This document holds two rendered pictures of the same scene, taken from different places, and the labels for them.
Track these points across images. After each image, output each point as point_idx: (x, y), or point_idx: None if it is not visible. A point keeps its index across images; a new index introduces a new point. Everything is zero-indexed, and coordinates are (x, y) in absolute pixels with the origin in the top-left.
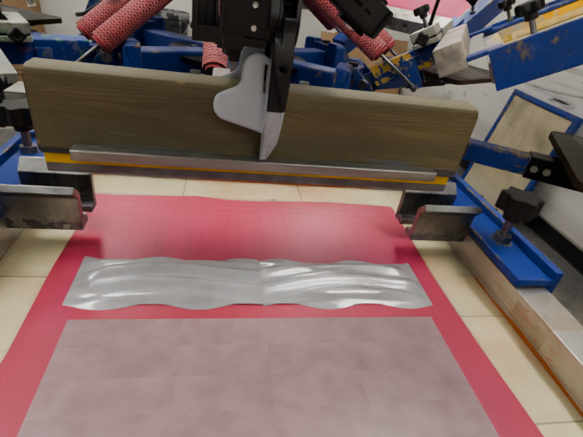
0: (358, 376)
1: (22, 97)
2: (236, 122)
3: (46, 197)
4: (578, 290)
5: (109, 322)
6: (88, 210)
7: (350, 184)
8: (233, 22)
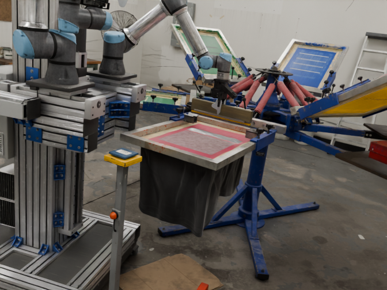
0: (215, 141)
1: None
2: (213, 107)
3: (189, 117)
4: None
5: (190, 131)
6: (194, 122)
7: (232, 122)
8: (215, 95)
